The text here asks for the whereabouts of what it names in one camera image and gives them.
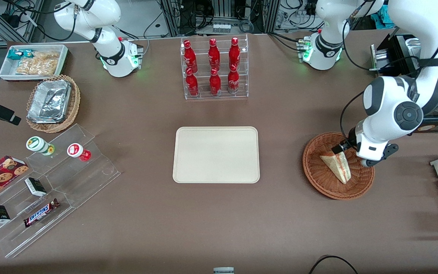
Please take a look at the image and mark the triangular sandwich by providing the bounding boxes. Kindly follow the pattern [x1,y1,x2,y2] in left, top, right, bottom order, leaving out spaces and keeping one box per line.
[320,150,352,185]

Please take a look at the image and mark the brown wicker basket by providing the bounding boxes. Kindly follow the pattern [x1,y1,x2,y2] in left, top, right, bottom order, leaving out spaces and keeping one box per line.
[302,132,375,201]

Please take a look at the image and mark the beige plastic tray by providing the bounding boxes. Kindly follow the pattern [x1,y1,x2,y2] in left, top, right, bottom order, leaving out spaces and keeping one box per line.
[172,126,260,184]

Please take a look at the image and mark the light wicker basket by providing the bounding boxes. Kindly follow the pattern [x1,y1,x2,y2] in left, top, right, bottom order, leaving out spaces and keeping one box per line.
[25,74,81,134]

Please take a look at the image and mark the black food warmer appliance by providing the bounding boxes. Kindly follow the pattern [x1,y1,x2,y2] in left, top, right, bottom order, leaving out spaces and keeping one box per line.
[369,33,438,134]

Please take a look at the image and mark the red cola bottle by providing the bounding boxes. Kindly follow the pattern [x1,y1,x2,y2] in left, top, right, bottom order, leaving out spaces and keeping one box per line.
[208,38,221,71]
[227,64,240,94]
[185,68,199,97]
[209,68,222,96]
[183,40,198,73]
[229,37,241,70]

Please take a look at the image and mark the clear acrylic bottle rack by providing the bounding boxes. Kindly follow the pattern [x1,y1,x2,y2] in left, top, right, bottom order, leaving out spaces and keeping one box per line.
[180,34,249,100]

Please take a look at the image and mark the clear acrylic stepped display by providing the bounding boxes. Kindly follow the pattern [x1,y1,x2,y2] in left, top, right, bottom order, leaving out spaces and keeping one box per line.
[0,124,121,259]

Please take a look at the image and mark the red lidded cup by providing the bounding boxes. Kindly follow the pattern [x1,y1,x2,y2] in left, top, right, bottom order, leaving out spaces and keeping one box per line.
[67,143,92,162]

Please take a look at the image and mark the stacked aluminium foil trays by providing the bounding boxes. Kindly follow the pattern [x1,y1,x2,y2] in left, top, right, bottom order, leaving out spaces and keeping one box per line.
[27,79,72,124]

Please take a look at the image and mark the green lidded cup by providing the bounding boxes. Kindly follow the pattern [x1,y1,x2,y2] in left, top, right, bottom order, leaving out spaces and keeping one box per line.
[26,136,55,156]

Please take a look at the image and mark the Snickers chocolate bar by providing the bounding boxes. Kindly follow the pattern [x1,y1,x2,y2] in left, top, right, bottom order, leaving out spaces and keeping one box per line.
[23,198,60,228]

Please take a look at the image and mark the clear bag of crackers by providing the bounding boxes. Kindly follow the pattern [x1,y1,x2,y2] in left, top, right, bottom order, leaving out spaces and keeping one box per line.
[16,51,60,76]

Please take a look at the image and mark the teal snack packet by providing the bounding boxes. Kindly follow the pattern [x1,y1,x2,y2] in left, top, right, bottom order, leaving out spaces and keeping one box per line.
[7,49,33,61]

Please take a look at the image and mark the white plastic bin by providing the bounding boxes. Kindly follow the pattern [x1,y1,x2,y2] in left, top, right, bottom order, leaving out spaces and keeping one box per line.
[0,44,69,81]

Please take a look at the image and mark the black floor cable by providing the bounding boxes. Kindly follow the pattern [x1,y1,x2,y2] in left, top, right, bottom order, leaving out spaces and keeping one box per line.
[309,255,358,274]

